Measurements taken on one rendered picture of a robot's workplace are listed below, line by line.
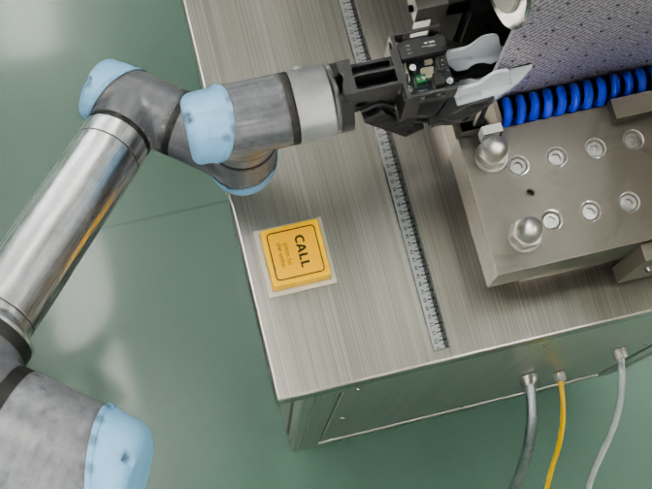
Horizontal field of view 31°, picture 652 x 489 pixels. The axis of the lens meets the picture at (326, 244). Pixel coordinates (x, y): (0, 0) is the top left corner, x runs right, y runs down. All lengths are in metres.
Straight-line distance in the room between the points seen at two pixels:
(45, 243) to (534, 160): 0.53
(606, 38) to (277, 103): 0.35
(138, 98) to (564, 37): 0.45
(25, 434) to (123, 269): 1.29
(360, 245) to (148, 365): 0.96
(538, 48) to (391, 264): 0.32
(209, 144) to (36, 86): 1.33
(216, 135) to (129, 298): 1.18
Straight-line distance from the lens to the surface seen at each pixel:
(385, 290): 1.37
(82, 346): 2.29
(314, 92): 1.16
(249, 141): 1.16
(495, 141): 1.25
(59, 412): 1.05
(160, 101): 1.26
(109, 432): 1.05
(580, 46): 1.25
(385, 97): 1.19
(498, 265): 1.26
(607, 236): 1.30
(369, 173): 1.41
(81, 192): 1.19
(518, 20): 1.12
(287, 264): 1.34
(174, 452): 2.24
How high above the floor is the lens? 2.23
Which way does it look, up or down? 75 degrees down
